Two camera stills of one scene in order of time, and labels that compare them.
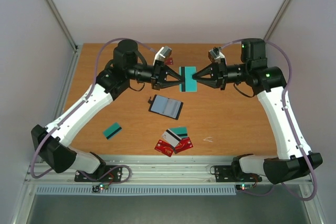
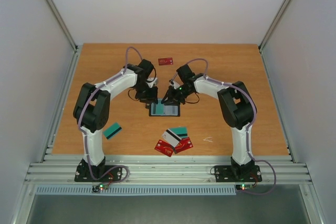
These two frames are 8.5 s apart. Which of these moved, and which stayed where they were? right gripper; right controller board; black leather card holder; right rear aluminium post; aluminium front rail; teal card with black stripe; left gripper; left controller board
Moved: left gripper; right gripper; teal card with black stripe
Stayed: right rear aluminium post; black leather card holder; aluminium front rail; left controller board; right controller board
